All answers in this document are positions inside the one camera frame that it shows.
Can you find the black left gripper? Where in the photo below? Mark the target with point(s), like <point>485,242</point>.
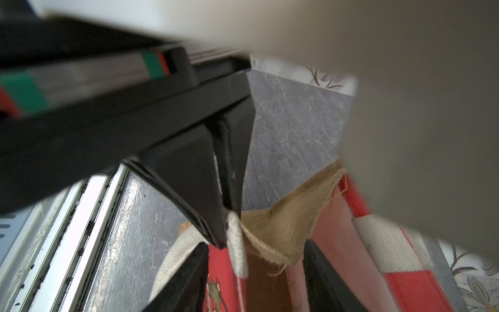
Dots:
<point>43,153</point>

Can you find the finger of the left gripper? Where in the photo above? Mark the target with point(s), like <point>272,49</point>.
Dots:
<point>182,168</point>
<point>232,133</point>

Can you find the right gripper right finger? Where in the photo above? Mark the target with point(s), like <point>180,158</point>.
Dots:
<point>326,290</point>

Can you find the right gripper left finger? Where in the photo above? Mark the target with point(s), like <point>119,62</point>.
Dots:
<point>186,289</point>

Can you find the red Christmas jute bag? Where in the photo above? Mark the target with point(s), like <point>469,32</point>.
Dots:
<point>261,269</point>

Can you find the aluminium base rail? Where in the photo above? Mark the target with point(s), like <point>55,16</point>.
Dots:
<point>50,250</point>

